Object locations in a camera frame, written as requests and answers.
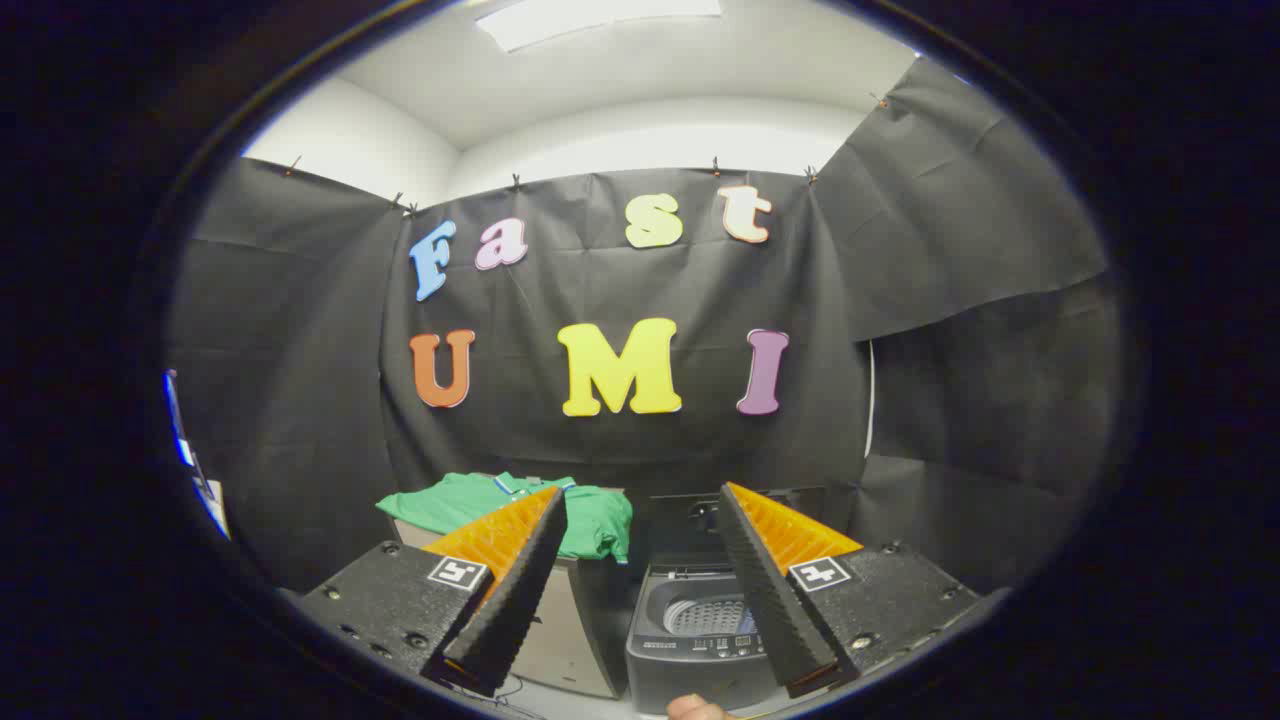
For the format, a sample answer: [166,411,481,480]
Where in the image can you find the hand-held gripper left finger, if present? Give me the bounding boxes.
[298,486,569,698]

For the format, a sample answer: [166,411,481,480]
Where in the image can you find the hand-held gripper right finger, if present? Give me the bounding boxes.
[718,482,986,699]

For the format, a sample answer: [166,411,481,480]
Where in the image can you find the grey washing machine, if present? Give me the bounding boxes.
[625,553,801,714]

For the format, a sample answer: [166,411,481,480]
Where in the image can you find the green polo shirt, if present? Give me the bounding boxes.
[376,472,634,564]

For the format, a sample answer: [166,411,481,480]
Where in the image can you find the grey cabinet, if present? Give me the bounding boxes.
[390,515,633,699]

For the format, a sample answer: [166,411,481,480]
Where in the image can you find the white and blue panel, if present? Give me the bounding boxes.
[163,370,233,541]

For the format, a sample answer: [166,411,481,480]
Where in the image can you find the black backdrop cloth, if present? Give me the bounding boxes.
[168,55,1121,601]

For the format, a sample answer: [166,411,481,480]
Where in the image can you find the row of small cloth clips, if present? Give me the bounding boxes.
[285,92,891,216]

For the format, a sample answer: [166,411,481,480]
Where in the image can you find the ceiling light panel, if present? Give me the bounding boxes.
[475,0,723,53]

